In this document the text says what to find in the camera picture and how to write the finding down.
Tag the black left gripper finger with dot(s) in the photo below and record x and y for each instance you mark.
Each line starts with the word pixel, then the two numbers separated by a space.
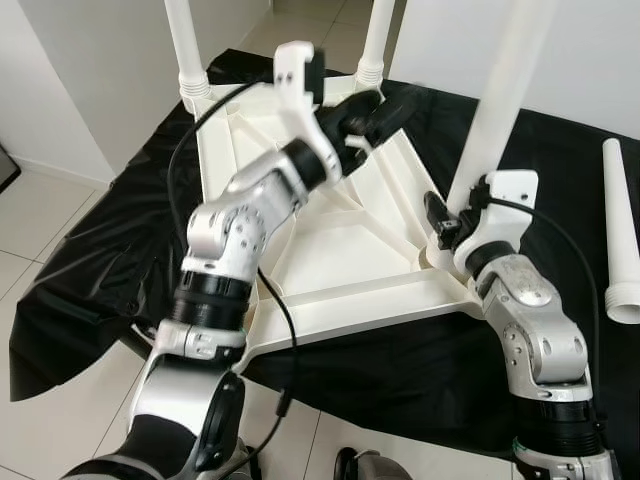
pixel 396 98
pixel 386 125

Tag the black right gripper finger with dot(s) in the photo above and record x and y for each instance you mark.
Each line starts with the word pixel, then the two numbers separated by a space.
pixel 442 222

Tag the white plastic children table top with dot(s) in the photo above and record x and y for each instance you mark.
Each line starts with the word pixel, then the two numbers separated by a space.
pixel 350 250

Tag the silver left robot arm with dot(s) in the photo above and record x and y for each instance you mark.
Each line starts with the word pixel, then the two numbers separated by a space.
pixel 230 230

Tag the grey right robot foot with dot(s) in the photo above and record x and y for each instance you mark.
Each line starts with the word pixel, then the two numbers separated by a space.
pixel 360 466

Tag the grey robot foot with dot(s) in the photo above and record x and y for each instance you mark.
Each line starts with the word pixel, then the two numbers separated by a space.
pixel 255 468
pixel 360 466

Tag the grey left robot foot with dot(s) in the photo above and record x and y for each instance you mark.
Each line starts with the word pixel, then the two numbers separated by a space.
pixel 255 468

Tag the black flat object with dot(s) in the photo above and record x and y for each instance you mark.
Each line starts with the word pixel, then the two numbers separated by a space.
pixel 6 167

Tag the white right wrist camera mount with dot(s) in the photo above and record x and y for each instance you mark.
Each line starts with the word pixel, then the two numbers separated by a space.
pixel 512 205

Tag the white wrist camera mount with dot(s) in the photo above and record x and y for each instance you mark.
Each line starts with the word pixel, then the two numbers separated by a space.
pixel 300 115
pixel 512 205

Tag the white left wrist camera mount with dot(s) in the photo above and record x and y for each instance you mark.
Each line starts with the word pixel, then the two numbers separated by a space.
pixel 300 115

